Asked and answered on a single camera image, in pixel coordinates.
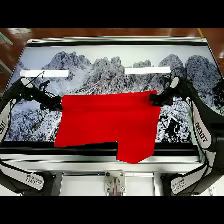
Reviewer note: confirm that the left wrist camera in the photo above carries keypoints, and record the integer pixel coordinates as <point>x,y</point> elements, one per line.
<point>44,85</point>

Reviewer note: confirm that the red T-shirt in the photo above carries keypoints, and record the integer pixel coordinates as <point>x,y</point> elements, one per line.
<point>110,123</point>

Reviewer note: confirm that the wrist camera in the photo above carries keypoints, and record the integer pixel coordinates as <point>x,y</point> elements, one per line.
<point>173,81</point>
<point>44,85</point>

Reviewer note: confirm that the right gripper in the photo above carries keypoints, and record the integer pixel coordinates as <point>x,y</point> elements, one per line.
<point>157,99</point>

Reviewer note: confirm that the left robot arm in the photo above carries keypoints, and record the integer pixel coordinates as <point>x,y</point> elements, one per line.
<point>20,91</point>

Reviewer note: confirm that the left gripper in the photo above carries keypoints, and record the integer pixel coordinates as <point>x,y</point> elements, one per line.
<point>51,105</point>

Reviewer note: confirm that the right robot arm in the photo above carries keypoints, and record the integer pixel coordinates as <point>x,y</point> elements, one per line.
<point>201,130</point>

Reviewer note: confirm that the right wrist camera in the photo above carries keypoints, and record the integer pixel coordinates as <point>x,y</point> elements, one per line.
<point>173,81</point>

